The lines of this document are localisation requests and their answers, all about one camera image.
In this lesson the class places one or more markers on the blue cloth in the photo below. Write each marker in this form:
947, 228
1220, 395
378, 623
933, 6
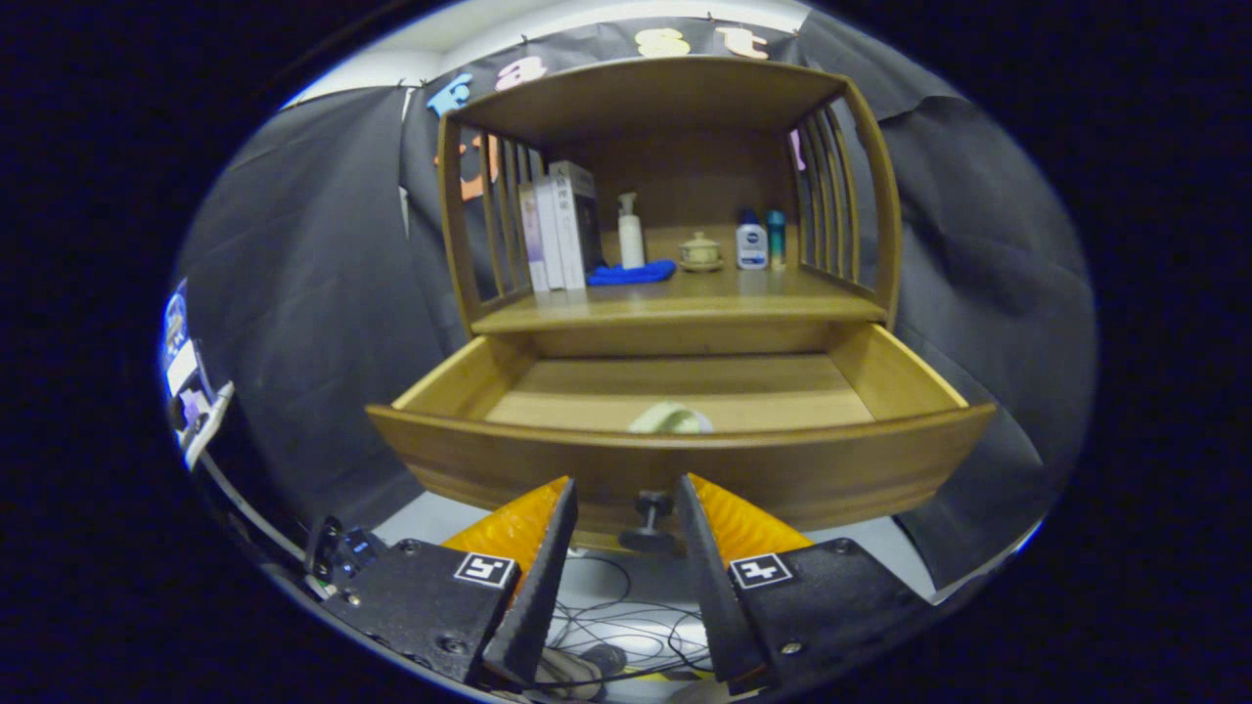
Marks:
626, 274

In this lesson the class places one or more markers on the beige lidded tea cup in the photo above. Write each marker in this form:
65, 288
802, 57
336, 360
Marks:
700, 252

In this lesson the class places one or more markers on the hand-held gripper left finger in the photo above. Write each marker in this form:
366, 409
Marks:
543, 587

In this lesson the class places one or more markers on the lavender book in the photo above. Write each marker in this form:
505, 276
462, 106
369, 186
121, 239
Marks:
531, 240

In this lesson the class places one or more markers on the white book with dark cover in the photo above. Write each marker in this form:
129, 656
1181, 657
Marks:
577, 225

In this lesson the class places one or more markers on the white pump bottle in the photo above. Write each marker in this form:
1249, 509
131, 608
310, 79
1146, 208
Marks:
632, 240

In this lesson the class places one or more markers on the wooden drawer with black knob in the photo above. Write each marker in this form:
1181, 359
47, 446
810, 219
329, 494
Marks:
782, 469

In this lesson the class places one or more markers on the wooden countertop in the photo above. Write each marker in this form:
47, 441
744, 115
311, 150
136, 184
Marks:
704, 293

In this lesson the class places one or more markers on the pale green slipper grey sole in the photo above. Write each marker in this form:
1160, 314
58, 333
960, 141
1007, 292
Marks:
670, 420

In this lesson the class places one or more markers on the white stand with printed panel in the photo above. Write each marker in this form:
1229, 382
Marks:
186, 381

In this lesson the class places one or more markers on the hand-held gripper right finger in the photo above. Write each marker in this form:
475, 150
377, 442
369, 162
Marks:
709, 596

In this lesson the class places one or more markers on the teal bottle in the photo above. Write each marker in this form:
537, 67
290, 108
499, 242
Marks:
776, 240

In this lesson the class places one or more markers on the white lotion bottle blue cap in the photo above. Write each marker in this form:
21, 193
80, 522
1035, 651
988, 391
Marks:
751, 244

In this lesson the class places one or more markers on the wooden cabinet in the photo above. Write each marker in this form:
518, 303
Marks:
685, 166

